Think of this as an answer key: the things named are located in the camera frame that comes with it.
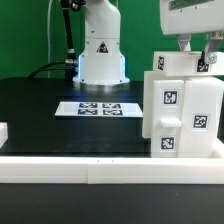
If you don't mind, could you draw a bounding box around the black cable bundle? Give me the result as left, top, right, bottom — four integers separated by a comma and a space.
27, 0, 87, 80

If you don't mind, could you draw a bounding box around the flat white marker base plate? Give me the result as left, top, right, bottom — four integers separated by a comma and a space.
55, 101, 143, 118

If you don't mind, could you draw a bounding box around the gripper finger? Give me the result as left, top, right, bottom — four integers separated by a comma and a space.
177, 34, 191, 52
198, 31, 224, 71

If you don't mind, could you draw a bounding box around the white cabinet door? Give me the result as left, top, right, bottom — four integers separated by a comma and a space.
151, 80, 184, 158

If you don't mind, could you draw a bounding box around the white thin cable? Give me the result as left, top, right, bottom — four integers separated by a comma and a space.
46, 0, 54, 80

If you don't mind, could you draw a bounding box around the white cabinet body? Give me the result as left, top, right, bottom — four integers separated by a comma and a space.
142, 71, 224, 158

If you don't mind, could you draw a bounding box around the small white box part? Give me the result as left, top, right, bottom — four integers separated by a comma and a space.
153, 51, 224, 76

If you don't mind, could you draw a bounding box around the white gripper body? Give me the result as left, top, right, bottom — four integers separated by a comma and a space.
159, 0, 224, 35

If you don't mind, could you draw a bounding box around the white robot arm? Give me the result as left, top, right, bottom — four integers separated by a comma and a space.
73, 0, 224, 88

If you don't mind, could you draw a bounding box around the white U-shaped workspace fence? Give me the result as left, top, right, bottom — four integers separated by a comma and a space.
0, 122, 224, 185

